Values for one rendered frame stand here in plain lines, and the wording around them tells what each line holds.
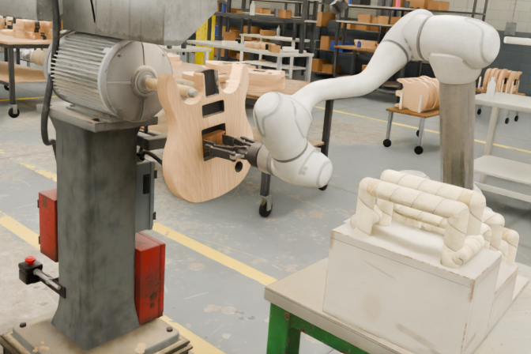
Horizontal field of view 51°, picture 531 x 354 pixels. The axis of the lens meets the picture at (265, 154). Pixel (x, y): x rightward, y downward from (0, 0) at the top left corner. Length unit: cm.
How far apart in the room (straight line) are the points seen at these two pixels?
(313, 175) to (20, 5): 115
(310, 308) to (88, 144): 99
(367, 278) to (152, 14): 82
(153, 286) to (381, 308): 127
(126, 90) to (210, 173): 35
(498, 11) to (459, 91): 1108
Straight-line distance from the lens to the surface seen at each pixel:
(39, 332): 228
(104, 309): 212
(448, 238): 97
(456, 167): 181
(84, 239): 197
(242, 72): 176
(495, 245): 122
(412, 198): 98
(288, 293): 119
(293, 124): 135
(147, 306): 221
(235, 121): 176
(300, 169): 143
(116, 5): 156
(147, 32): 146
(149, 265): 214
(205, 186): 172
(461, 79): 168
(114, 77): 168
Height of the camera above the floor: 149
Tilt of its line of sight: 15 degrees down
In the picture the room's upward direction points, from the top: 4 degrees clockwise
